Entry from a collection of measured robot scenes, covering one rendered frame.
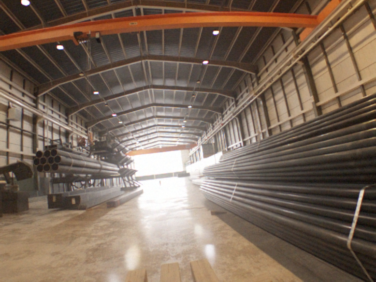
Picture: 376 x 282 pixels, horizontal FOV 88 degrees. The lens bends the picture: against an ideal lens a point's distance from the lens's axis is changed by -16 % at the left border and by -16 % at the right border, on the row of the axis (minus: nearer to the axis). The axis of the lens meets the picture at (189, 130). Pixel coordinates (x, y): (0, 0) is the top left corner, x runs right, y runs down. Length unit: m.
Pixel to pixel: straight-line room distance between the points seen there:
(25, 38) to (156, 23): 5.19
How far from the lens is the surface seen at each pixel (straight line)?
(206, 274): 1.22
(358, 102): 1.97
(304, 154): 1.66
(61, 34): 9.88
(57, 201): 7.72
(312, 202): 1.55
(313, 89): 13.08
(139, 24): 9.25
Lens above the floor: 0.71
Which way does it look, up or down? 10 degrees up
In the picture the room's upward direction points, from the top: 8 degrees counter-clockwise
